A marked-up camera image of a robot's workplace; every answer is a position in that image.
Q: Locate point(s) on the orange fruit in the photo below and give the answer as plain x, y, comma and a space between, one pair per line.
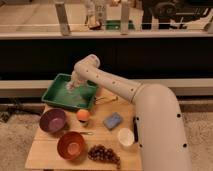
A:
83, 115

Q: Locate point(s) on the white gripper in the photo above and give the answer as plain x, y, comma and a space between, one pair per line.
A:
77, 80

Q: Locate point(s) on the wooden board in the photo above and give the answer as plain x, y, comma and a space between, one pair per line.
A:
43, 152

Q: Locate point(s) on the blue sponge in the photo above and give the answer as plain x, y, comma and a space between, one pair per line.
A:
112, 121

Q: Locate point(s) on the metal spoon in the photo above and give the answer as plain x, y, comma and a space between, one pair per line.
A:
86, 133

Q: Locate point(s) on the purple bowl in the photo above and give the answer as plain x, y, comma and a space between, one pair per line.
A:
53, 120

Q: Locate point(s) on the yellow handled tool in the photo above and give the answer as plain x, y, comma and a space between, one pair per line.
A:
104, 99

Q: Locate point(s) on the bunch of dark grapes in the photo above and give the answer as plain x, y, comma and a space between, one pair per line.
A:
100, 153

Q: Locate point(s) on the black marker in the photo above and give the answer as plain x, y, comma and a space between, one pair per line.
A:
135, 129

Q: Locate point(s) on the green plastic tray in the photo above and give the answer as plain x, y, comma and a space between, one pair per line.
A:
58, 95

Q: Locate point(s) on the white cup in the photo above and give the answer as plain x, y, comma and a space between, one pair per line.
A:
125, 137

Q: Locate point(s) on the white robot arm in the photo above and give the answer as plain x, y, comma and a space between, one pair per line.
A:
161, 135

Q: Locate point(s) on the orange bowl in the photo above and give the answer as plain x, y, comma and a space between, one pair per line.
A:
71, 145

